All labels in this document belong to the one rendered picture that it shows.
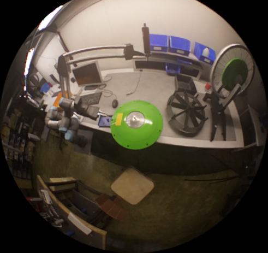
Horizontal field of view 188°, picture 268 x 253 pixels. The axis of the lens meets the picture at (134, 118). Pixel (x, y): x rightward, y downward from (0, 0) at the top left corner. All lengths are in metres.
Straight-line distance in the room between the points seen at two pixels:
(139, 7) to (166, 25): 0.35
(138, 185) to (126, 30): 1.67
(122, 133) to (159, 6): 1.21
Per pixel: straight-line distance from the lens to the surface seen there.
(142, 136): 0.41
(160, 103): 0.72
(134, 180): 0.91
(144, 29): 0.49
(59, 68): 0.56
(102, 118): 0.74
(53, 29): 1.86
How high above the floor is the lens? 1.49
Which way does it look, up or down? 63 degrees down
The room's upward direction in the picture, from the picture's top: 18 degrees counter-clockwise
